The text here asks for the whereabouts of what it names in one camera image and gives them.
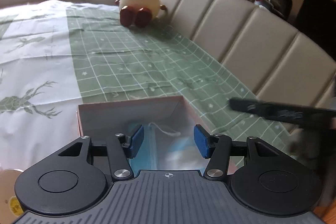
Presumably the blue face mask pack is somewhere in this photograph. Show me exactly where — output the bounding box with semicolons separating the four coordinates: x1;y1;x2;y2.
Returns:
129;122;208;173

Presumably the pink cardboard box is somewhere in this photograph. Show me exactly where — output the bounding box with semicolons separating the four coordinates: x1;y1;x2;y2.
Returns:
76;95;238;175

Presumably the beige padded headboard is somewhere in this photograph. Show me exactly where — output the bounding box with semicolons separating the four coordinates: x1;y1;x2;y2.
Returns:
137;0;336;133

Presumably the green patterned bedsheet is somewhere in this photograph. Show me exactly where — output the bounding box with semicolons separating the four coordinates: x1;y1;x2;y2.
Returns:
1;0;289;170

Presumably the cream round plush toy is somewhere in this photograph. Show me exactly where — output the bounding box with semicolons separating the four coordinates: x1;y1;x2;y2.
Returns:
115;0;167;28

